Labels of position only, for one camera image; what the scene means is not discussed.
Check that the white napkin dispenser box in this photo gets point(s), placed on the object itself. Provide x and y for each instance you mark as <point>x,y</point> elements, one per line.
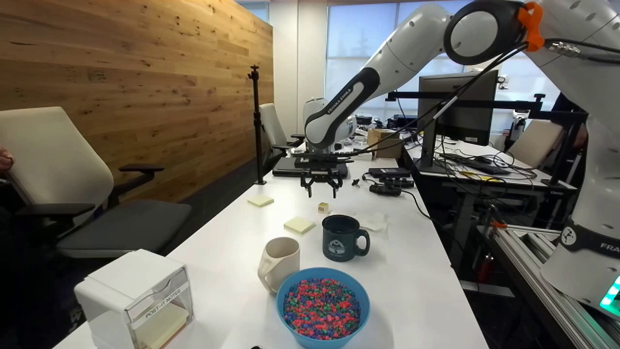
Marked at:
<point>135,301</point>

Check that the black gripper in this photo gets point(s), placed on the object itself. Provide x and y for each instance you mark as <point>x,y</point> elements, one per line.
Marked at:
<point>321,167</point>

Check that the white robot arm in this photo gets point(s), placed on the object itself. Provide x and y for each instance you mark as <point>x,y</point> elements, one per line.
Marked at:
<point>573,45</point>

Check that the yellow sticky note pad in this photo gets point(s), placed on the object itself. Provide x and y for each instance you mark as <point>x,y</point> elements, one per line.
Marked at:
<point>298,226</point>

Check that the black computer monitor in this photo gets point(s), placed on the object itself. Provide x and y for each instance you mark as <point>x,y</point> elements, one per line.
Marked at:
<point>457,107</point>

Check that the blue bowl with beads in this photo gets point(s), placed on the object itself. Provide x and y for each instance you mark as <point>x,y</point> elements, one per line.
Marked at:
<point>321,307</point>

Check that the grey office chair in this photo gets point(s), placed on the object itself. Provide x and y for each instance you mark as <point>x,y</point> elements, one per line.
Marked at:
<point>60,177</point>

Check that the aluminium rail frame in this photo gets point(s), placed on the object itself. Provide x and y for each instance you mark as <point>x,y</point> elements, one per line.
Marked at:
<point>548,284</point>

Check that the black laptop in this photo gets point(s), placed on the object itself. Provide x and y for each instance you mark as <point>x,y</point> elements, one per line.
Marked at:
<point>286,167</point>

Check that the dark green mug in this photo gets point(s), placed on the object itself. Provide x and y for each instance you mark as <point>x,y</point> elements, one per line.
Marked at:
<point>343,239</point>

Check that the black device on table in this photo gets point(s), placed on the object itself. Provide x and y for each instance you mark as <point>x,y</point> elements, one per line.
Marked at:
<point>389,181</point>

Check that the small wooden block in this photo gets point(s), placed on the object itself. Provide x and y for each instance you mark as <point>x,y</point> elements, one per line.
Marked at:
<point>323,208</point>

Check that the beige ceramic cup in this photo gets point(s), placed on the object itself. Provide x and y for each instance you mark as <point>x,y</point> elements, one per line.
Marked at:
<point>279,259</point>

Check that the white crumpled tissue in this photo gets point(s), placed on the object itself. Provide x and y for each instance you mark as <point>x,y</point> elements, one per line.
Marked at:
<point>374,224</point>

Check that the black camera tripod stand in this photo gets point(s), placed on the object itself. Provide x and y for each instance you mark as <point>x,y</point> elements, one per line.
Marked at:
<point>255,117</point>

